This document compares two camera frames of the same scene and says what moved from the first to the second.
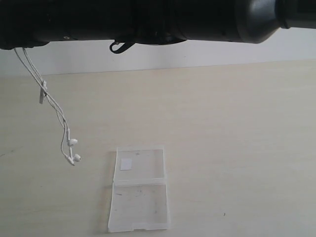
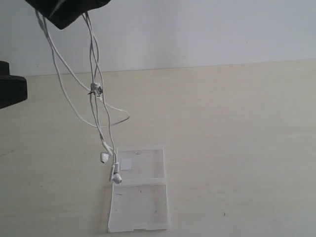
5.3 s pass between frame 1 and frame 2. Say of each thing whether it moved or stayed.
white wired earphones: moved
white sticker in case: stayed
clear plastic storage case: stayed
